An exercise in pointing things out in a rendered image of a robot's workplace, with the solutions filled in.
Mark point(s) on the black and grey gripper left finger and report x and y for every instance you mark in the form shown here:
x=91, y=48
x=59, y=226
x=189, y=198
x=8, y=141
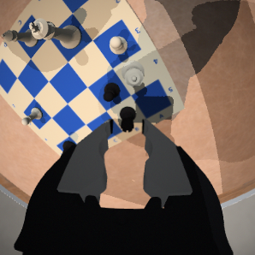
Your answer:
x=79, y=172

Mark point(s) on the white chess king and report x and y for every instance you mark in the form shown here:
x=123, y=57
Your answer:
x=69, y=37

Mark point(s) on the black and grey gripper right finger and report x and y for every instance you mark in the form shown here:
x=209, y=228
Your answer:
x=178, y=181

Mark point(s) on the blue and cream chessboard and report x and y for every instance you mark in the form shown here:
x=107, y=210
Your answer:
x=67, y=85

